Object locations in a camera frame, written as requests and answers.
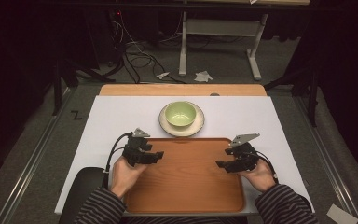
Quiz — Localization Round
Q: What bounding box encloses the white table mat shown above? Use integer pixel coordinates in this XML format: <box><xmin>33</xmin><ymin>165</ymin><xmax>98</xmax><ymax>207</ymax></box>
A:
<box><xmin>54</xmin><ymin>95</ymin><xmax>315</xmax><ymax>217</ymax></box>

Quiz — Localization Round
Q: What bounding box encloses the white metal desk frame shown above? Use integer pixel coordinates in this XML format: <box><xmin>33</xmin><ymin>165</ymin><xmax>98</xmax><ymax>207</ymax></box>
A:
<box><xmin>178</xmin><ymin>10</ymin><xmax>269</xmax><ymax>82</ymax></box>

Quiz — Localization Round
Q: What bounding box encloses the bundle of floor cables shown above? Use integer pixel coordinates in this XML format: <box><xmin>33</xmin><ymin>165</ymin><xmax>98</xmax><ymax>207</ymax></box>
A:
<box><xmin>106</xmin><ymin>10</ymin><xmax>187</xmax><ymax>85</ymax></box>

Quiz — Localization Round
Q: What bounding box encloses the green bowl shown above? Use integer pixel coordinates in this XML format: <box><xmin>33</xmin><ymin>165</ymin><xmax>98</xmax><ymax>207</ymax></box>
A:
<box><xmin>164</xmin><ymin>101</ymin><xmax>198</xmax><ymax>128</ymax></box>

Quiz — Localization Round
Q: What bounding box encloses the cream plate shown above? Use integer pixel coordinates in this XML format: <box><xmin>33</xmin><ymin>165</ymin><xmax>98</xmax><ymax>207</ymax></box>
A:
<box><xmin>158</xmin><ymin>101</ymin><xmax>206</xmax><ymax>138</ymax></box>

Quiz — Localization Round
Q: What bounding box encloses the person's left hand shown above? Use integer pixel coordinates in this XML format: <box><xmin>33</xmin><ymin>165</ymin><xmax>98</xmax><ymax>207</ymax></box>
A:
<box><xmin>109</xmin><ymin>155</ymin><xmax>149</xmax><ymax>199</ymax></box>

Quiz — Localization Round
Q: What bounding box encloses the hand-held gripper cable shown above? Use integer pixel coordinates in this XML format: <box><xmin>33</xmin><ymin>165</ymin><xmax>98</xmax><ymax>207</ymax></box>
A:
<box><xmin>255</xmin><ymin>150</ymin><xmax>280</xmax><ymax>185</ymax></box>
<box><xmin>104</xmin><ymin>132</ymin><xmax>133</xmax><ymax>173</ymax></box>

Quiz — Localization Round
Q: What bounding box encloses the white paper sheet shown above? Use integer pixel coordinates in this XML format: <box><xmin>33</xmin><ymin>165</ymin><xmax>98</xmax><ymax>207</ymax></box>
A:
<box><xmin>325</xmin><ymin>203</ymin><xmax>358</xmax><ymax>224</ymax></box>

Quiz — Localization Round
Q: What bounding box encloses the black stand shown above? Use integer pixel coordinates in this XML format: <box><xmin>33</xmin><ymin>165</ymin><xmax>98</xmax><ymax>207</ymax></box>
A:
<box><xmin>263</xmin><ymin>66</ymin><xmax>321</xmax><ymax>128</ymax></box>
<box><xmin>51</xmin><ymin>57</ymin><xmax>117</xmax><ymax>117</ymax></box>

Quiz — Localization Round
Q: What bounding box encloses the right hand-held gripper cable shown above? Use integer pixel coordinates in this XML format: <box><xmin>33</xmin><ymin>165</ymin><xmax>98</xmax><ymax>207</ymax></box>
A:
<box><xmin>255</xmin><ymin>150</ymin><xmax>280</xmax><ymax>185</ymax></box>

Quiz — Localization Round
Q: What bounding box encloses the metal floor rail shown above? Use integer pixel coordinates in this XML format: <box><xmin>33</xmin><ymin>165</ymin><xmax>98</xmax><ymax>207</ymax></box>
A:
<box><xmin>0</xmin><ymin>88</ymin><xmax>76</xmax><ymax>224</ymax></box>
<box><xmin>292</xmin><ymin>96</ymin><xmax>358</xmax><ymax>224</ymax></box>

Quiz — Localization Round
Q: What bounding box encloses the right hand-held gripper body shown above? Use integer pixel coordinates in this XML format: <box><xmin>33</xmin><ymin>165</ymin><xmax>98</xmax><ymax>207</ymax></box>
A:
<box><xmin>225</xmin><ymin>133</ymin><xmax>261</xmax><ymax>174</ymax></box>

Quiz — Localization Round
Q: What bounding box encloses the left hand-held gripper cable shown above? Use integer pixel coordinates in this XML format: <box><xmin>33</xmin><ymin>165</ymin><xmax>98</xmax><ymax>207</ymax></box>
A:
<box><xmin>104</xmin><ymin>132</ymin><xmax>133</xmax><ymax>173</ymax></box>

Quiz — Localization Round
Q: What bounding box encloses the wooden table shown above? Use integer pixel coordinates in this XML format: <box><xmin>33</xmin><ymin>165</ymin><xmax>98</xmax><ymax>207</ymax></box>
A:
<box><xmin>99</xmin><ymin>83</ymin><xmax>268</xmax><ymax>97</ymax></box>

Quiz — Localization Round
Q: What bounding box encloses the black chair back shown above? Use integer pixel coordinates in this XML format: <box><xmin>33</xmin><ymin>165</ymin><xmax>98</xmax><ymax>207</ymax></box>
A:
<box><xmin>58</xmin><ymin>166</ymin><xmax>110</xmax><ymax>224</ymax></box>

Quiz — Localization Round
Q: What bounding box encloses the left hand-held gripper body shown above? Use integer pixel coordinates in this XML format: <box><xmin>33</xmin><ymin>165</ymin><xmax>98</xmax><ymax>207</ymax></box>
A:
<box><xmin>121</xmin><ymin>127</ymin><xmax>154</xmax><ymax>167</ymax></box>

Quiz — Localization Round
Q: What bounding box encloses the wooden tray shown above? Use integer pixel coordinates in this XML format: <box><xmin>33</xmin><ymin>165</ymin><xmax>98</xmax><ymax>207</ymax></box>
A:
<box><xmin>123</xmin><ymin>137</ymin><xmax>247</xmax><ymax>215</ymax></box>

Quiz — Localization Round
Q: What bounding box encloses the crumpled white paper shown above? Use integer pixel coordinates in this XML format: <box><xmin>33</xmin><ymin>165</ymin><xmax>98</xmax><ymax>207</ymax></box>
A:
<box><xmin>193</xmin><ymin>70</ymin><xmax>214</xmax><ymax>84</ymax></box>

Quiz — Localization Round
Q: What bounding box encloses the person's right hand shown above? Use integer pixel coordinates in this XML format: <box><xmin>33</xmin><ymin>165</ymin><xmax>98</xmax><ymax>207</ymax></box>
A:
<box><xmin>238</xmin><ymin>158</ymin><xmax>278</xmax><ymax>194</ymax></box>

